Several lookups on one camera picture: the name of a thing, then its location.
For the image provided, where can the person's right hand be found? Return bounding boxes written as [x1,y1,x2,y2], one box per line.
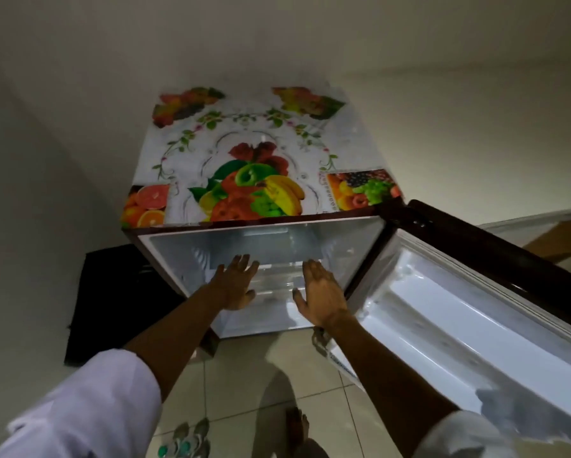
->
[292,260,351,328]

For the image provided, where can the person's left hand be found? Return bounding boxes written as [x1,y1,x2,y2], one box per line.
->
[210,254,261,312]

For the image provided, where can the dark maroon refrigerator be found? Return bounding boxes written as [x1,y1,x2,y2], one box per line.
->
[122,198,571,447]

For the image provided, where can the person's left forearm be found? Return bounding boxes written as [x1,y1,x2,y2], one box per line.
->
[122,286,229,401]

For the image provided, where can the person's right forearm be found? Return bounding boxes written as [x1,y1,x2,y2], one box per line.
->
[323,309,460,444]

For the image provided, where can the person's left foot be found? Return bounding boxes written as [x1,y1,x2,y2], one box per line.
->
[285,407,311,449]

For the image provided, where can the water bottles on floor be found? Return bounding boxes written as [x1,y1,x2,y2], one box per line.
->
[157,422,192,458]

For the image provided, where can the person's white shirt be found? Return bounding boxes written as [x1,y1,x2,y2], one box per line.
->
[0,349,523,458]

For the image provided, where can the black bin liner bag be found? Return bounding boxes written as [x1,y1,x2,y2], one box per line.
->
[65,244,187,368]

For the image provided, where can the fruit print fridge cover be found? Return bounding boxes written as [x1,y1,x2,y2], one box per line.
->
[121,85,404,230]

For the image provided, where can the grey teal slipper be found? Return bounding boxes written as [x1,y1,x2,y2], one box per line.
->
[189,417,212,458]

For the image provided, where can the black printed board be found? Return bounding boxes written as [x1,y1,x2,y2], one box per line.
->
[523,218,571,263]

